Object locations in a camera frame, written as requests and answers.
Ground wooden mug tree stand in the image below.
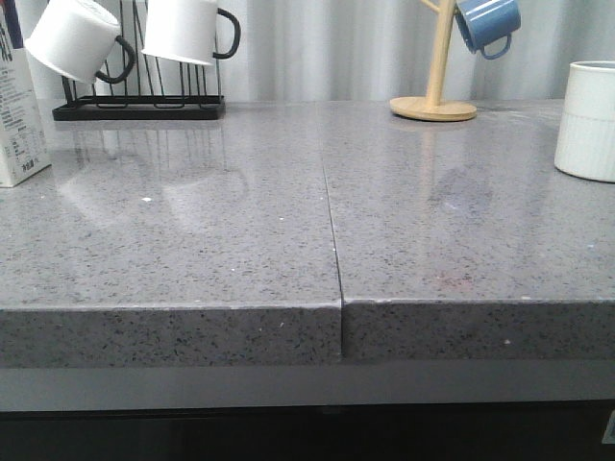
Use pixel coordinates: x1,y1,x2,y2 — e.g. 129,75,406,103
389,1,477,122

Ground white blue milk carton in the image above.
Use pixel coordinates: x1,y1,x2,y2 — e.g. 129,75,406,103
0,1,51,188

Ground white mug black handle left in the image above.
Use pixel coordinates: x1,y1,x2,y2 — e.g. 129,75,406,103
24,0,135,85

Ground white ribbed HOME mug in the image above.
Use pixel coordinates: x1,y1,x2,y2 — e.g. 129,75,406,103
554,61,614,182

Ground white mug black handle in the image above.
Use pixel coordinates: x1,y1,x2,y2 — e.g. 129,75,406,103
24,0,135,85
141,0,241,66

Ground blue enamel mug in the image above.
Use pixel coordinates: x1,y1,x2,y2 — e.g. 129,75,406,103
455,0,521,61

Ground black wire mug rack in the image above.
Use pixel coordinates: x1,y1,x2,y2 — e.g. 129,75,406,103
52,1,225,121

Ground white mug black handle right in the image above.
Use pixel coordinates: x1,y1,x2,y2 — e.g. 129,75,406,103
141,0,241,66

